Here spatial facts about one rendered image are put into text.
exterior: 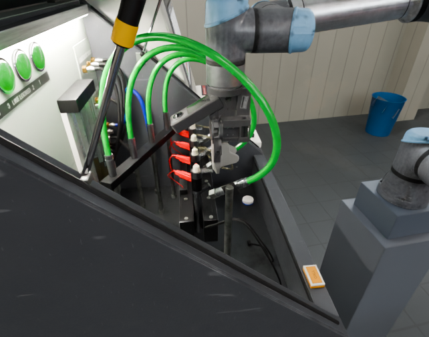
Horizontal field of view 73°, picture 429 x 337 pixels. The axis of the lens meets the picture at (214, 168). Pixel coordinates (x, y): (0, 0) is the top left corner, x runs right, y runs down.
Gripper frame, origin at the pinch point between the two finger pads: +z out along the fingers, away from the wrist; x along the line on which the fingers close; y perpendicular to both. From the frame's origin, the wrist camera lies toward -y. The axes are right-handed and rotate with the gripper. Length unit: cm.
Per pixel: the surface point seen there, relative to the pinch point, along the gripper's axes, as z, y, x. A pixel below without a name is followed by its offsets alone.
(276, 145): -13.3, 9.6, -13.6
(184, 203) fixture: 14.0, -8.0, 4.5
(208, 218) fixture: 14.0, -1.8, -2.0
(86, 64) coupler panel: -18.3, -31.8, 26.0
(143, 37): -29.6, -12.3, -3.8
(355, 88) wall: 77, 199, 272
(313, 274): 15.8, 19.5, -19.8
